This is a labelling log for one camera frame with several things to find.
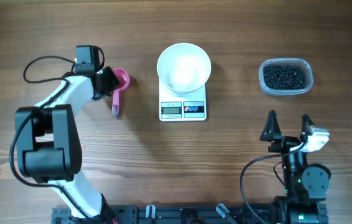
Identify white ceramic bowl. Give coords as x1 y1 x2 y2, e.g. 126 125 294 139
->
156 43 212 95

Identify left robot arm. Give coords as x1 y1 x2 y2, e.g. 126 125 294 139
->
9 67 129 223

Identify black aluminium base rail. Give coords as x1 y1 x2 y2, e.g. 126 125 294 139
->
50 203 329 224

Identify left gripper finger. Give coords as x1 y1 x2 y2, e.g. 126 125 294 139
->
102 67 120 93
93 92 112 101

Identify clear plastic food container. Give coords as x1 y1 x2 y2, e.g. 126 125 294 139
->
259 58 314 96

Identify pink plastic measuring scoop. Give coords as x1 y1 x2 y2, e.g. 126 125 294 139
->
112 68 130 118

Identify left grey rail clamp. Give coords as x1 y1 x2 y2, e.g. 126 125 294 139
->
145 205 156 219

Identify grey rail clamp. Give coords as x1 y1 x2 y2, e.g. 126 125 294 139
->
216 203 230 219
145 205 156 219

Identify black beans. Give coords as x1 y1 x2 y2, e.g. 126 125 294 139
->
264 65 305 90

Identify right grey rail clamp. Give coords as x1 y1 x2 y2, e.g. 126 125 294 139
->
216 203 230 219

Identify right black camera cable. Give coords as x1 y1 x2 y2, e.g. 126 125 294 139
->
239 141 307 224

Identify white digital kitchen scale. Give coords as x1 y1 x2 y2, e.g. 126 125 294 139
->
159 81 207 122

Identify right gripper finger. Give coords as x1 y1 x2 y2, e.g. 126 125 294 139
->
300 114 313 139
259 110 282 141

